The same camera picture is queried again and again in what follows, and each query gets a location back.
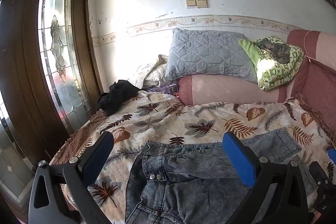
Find black crumpled cloth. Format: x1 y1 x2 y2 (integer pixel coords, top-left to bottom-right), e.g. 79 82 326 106
97 80 142 116

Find purple plastic packet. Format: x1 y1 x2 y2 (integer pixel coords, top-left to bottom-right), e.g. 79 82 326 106
147 84 179 95

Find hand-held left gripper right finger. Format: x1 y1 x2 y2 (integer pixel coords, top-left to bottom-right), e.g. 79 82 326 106
222 131 310 224

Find green patterned quilt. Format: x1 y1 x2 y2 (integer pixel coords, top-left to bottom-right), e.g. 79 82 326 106
238 35 305 91

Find cream leaf-print blanket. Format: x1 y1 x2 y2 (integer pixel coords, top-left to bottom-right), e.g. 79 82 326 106
50 90 336 224

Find grey-blue denim pants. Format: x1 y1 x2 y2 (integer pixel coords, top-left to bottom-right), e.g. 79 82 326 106
125 127 318 224

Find wooden stained-glass door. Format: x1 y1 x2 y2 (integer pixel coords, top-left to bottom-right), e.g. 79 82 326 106
0 0 105 224

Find grey quilted pillow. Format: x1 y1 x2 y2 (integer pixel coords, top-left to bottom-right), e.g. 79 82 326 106
164 28 259 83

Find dark grey crumpled cloth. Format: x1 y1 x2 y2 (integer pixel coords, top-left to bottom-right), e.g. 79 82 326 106
259 38 291 64

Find white crumpled pillow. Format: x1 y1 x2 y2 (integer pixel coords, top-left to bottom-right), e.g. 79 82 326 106
131 54 170 88

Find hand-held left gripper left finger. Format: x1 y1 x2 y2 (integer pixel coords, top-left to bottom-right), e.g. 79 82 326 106
28 131 115 224

